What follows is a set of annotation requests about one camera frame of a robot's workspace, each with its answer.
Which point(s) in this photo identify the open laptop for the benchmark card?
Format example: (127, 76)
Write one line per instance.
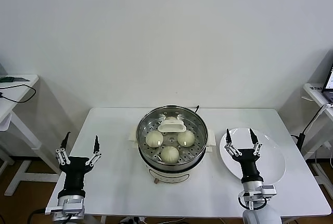
(329, 80)

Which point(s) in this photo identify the stainless steel steamer basket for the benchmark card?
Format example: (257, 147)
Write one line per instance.
(173, 165)

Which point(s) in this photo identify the white round plate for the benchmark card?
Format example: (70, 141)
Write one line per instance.
(270, 161)

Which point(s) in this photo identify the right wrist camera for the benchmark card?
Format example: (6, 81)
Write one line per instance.
(268, 190)

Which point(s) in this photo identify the white steamed baozi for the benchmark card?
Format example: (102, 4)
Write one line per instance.
(170, 118)
(154, 139)
(186, 138)
(169, 154)

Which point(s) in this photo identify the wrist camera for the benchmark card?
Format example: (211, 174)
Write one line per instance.
(56, 209)
(268, 190)

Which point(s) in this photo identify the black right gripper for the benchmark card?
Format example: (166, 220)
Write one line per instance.
(248, 164)

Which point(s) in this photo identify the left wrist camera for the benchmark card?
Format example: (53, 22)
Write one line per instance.
(56, 209)

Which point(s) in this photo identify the cream electric cooker base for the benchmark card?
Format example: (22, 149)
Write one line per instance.
(169, 177)

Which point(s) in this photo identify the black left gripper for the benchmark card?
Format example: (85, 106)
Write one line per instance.
(74, 174)

